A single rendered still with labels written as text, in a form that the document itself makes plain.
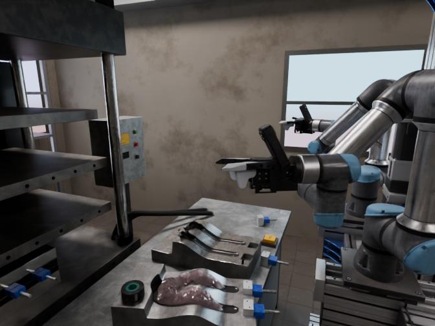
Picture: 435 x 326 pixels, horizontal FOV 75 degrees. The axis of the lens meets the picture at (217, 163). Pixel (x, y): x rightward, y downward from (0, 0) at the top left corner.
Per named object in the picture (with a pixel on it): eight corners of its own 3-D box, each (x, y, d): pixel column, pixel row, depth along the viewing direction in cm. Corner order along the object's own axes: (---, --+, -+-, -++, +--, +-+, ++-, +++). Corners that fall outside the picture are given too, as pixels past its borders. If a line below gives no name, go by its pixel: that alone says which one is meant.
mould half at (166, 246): (261, 253, 148) (261, 230, 145) (246, 284, 125) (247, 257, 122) (177, 236, 166) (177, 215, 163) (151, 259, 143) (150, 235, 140)
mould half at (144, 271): (252, 290, 121) (254, 268, 118) (256, 343, 96) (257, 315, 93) (139, 284, 125) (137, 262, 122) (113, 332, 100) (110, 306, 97)
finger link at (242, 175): (231, 193, 60) (259, 187, 66) (230, 165, 60) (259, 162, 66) (221, 191, 63) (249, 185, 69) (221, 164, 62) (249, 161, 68)
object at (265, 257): (289, 266, 138) (289, 256, 136) (287, 271, 133) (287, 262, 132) (263, 260, 143) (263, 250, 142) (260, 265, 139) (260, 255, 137)
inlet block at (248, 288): (275, 293, 115) (276, 281, 114) (276, 302, 110) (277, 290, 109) (243, 291, 116) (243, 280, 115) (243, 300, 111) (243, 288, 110)
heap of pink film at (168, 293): (225, 282, 117) (225, 266, 115) (222, 315, 100) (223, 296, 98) (164, 279, 119) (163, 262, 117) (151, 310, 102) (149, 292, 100)
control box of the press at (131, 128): (158, 307, 219) (146, 116, 184) (133, 337, 192) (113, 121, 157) (134, 299, 227) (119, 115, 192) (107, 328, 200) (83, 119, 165)
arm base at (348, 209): (376, 209, 146) (379, 191, 144) (380, 220, 132) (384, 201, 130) (344, 204, 151) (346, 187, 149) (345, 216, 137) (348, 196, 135)
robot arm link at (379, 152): (356, 187, 147) (369, 79, 134) (367, 181, 157) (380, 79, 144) (381, 193, 139) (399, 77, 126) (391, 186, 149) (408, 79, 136)
